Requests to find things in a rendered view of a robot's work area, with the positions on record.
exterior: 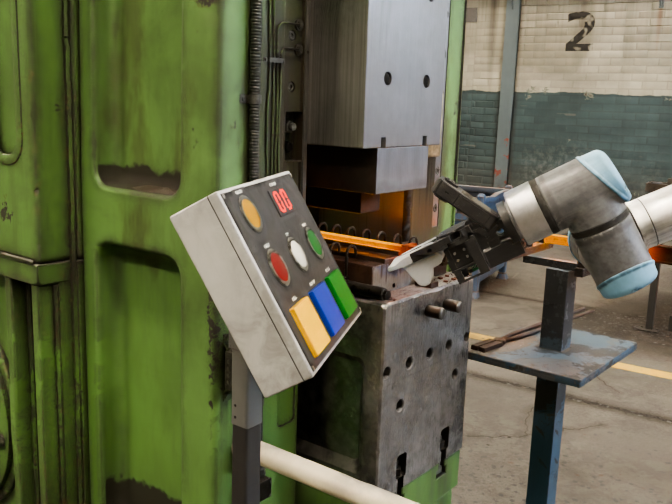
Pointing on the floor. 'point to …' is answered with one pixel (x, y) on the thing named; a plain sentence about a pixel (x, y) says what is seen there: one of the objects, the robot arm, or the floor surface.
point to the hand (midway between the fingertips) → (393, 262)
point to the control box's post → (245, 433)
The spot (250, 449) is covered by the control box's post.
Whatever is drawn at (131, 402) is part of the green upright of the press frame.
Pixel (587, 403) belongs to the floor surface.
